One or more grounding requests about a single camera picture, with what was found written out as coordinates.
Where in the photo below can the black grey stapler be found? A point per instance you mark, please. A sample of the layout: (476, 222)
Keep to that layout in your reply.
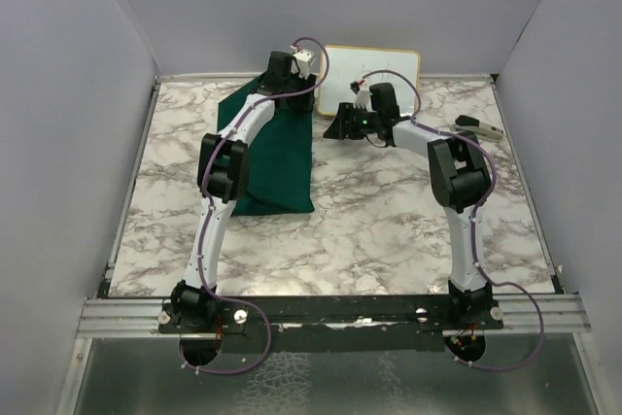
(480, 128)

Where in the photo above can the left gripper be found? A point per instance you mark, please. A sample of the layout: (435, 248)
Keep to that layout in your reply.
(300, 101)

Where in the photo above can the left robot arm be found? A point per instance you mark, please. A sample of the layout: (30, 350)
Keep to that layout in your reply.
(223, 175)

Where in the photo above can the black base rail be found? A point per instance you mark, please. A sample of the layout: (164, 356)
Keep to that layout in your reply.
(323, 323)

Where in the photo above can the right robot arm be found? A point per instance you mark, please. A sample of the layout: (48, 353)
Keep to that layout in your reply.
(460, 182)

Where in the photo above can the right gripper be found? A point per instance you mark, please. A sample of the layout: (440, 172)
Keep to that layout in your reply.
(340, 129)

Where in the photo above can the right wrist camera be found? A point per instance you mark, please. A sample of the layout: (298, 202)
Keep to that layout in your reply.
(362, 94)

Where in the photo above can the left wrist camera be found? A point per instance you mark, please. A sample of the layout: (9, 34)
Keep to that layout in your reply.
(302, 61)

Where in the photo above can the green surgical cloth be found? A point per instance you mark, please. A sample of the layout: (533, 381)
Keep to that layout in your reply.
(280, 168)

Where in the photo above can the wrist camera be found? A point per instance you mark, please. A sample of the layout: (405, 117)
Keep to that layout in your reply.
(302, 61)
(362, 94)

